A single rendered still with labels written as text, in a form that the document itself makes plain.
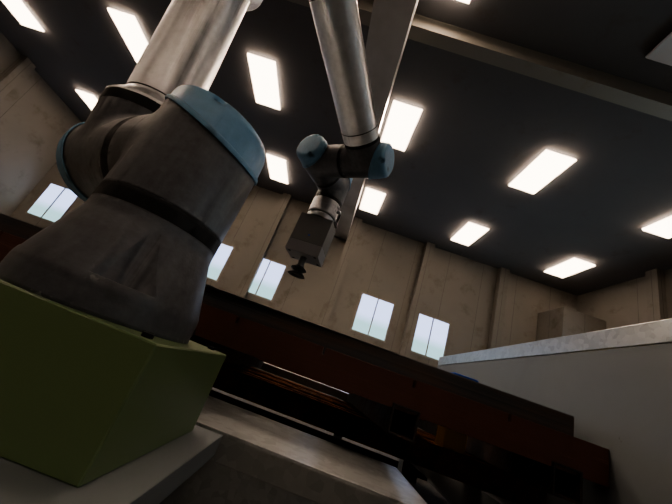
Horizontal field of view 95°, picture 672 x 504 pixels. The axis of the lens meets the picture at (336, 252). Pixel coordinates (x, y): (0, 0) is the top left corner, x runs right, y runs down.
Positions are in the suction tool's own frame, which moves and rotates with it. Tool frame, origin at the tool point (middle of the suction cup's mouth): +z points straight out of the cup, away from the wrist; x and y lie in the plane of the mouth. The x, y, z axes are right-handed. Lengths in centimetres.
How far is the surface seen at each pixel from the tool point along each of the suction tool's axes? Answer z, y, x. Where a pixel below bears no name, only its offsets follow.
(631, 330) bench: -9, -67, 3
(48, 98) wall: -441, 1198, -541
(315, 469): 27.8, -20.6, 25.8
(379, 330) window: -159, -4, -917
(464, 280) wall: -424, -225, -965
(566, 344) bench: -8, -65, -13
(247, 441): 27.9, -12.3, 27.1
